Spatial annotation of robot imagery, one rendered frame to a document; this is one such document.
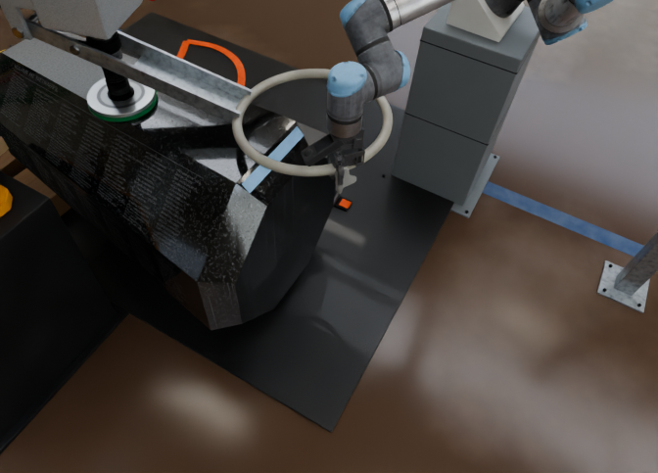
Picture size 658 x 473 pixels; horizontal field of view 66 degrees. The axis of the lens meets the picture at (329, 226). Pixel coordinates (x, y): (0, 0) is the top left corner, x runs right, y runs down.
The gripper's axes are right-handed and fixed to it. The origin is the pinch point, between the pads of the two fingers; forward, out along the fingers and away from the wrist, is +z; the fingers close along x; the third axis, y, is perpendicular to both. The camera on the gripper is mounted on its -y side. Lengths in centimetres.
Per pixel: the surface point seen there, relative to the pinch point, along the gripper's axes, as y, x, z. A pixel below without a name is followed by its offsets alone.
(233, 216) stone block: -29.5, 5.7, 10.6
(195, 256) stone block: -43.1, 2.2, 20.3
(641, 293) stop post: 139, -26, 87
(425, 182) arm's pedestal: 70, 58, 77
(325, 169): -2.9, -0.7, -7.2
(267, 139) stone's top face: -13.2, 26.2, 1.6
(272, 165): -16.2, 5.9, -6.7
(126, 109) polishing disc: -53, 48, -3
